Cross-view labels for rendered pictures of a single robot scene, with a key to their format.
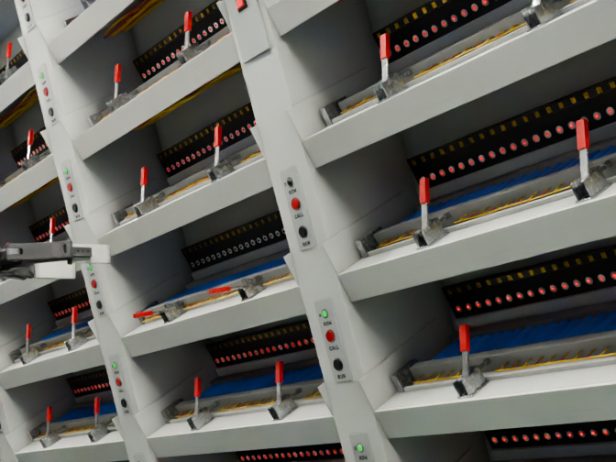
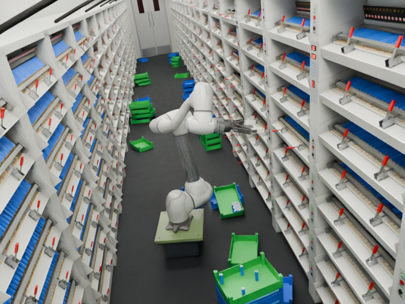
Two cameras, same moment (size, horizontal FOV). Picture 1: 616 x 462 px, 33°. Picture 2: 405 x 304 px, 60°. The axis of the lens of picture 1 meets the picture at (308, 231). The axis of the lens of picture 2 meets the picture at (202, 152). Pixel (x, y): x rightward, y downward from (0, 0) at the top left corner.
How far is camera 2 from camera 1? 1.01 m
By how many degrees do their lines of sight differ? 44
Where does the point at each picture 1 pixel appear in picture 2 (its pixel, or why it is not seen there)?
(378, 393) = (319, 201)
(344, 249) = (322, 165)
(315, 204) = (317, 152)
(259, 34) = (315, 98)
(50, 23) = (270, 23)
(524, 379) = (350, 233)
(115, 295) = (272, 111)
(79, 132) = (272, 61)
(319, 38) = not seen: hidden behind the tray
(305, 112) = (322, 126)
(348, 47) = not seen: hidden behind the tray
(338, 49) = not seen: hidden behind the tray
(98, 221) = (272, 90)
